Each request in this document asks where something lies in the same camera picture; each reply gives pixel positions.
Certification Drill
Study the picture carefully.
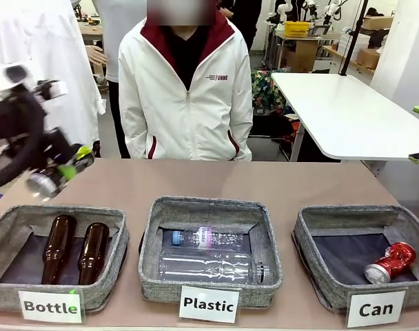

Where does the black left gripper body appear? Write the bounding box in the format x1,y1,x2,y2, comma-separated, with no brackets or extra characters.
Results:
40,126,75,167

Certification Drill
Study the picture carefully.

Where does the dark blue drink can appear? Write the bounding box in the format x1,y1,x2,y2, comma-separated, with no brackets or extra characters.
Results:
25,168,65,200

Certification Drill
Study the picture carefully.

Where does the brown glass bottle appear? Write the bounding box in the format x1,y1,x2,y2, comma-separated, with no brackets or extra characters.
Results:
41,214,78,285
77,222,110,286

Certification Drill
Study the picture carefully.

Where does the crushed red drink can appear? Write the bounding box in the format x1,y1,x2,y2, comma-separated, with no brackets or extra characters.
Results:
363,241,418,285

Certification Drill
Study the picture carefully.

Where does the small blue-capped plastic bottle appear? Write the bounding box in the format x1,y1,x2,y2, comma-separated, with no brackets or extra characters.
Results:
170,228,247,252

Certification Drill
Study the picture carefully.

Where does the large clear plastic bottle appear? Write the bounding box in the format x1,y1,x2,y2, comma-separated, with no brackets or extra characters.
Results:
159,248,271,285

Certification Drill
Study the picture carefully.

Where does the grey fabric basket labelled Bottle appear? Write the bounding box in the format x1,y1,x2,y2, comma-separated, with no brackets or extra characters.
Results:
0,203,130,313

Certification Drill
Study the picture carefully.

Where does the grey fabric basket labelled Can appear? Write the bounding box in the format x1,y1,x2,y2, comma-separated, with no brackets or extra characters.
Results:
291,205,419,311

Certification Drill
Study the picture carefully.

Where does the grey fabric basket labelled Plastic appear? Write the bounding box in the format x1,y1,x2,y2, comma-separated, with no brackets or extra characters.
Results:
138,195,284,309

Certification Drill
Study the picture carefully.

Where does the white Can label card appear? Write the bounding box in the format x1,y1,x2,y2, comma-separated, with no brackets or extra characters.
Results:
346,290,407,328

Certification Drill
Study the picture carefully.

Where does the lab coat person's hand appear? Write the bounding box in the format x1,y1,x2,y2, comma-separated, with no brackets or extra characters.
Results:
85,45,110,66

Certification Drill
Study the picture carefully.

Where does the open cardboard box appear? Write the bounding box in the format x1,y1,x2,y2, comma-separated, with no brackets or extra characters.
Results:
356,48,382,70

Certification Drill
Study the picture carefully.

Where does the white side table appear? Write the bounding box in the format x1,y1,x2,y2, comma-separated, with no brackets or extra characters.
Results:
270,71,419,163

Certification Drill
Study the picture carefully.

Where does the person in white maroon jacket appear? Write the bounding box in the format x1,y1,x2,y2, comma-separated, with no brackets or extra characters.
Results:
118,0,254,162

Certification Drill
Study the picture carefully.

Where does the black stand pole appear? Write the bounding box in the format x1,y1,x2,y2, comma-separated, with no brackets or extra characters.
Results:
338,0,369,77

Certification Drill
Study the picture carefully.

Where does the small cardboard box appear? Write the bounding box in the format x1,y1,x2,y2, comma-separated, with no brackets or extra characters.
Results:
362,15,395,31

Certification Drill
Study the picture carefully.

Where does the person in white lab coat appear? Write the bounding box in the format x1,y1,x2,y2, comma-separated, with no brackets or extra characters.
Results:
0,0,107,146

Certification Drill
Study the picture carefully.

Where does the person in grey shirt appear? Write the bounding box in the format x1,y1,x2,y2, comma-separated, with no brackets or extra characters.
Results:
92,0,148,159

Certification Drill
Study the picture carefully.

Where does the large cardboard box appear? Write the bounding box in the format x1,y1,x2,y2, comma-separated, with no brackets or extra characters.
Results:
285,40,319,73

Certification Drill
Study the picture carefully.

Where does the white Bottle label card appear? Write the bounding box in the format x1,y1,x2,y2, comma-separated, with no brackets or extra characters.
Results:
17,290,85,324

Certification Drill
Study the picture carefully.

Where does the yellow plastic crate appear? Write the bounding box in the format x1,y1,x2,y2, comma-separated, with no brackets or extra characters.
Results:
284,20,310,38

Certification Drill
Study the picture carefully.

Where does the colourful floral bag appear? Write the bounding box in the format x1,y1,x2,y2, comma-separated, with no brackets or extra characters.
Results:
250,68,287,117

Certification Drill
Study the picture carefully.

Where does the white Plastic label card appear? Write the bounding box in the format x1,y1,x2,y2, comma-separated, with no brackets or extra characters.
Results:
178,285,241,324

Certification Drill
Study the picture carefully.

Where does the person in black clothes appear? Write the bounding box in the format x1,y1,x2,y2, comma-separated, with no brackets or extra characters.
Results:
218,0,263,52

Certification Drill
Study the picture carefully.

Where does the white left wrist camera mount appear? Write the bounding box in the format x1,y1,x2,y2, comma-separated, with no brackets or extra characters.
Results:
37,79,70,103

